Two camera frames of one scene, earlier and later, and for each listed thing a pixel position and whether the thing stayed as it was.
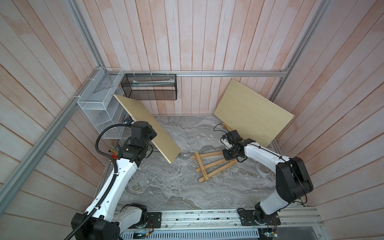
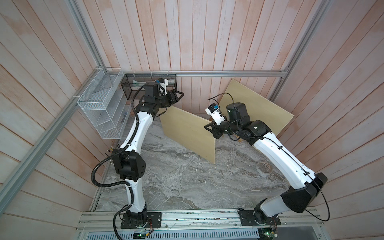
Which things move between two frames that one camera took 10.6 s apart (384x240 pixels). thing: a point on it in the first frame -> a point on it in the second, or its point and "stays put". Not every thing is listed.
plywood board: [255, 118] stays put
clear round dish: [263, 169] stays put
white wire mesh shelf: [99, 104] stays put
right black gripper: [226, 157] -> [215, 129]
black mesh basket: [150, 86] stays put
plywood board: [170, 150] -> [187, 130]
